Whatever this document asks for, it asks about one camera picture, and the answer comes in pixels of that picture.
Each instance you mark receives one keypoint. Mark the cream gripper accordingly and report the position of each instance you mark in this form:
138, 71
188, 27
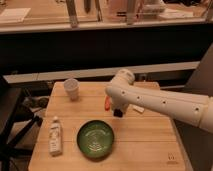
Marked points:
117, 105

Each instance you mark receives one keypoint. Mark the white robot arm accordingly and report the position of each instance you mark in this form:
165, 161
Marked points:
193, 109

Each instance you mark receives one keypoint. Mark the white ceramic cup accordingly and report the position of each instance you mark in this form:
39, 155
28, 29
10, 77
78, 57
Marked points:
71, 87

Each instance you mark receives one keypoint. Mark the orange carrot toy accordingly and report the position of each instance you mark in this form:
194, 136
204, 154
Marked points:
107, 103

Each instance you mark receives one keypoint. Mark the white sponge block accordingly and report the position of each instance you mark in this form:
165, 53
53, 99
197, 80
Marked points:
138, 109

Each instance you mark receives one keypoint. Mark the green bowl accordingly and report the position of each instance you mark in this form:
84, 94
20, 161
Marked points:
95, 139

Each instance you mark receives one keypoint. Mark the white glue bottle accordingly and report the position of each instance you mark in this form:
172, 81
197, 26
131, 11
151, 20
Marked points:
55, 137

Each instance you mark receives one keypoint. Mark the black chair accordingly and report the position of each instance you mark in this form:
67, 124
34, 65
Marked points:
12, 111

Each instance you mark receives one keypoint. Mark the white paper sheet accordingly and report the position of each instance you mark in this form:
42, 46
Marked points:
14, 15

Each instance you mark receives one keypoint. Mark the grey metal post right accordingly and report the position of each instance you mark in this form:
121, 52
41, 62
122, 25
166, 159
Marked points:
130, 12

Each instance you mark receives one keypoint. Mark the grey metal post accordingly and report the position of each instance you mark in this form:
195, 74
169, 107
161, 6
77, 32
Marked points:
72, 13
130, 12

